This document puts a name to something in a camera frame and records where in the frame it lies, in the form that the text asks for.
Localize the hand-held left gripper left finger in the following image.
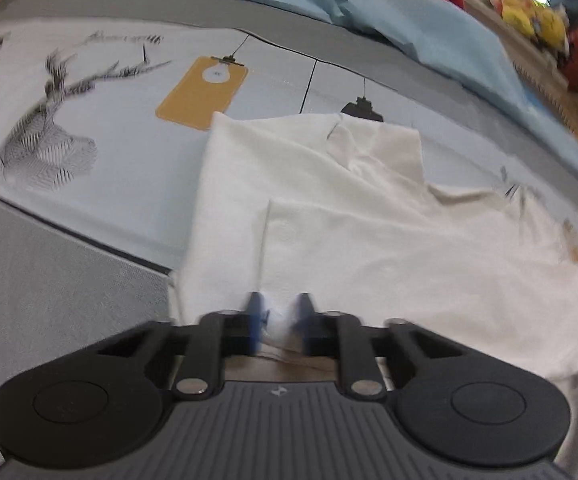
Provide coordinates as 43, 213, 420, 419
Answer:
96, 291, 270, 402

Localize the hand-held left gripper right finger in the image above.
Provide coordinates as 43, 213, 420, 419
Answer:
291, 292, 476, 400

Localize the white t-shirt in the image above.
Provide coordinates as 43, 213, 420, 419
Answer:
171, 111, 578, 382

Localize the grey printed bedspread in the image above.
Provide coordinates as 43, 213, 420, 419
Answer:
0, 0, 578, 480

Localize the light blue sheet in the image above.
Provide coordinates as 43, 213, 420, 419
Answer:
44, 0, 578, 187

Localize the yellow plush toy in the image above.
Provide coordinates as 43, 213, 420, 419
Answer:
529, 6, 570, 52
488, 0, 536, 37

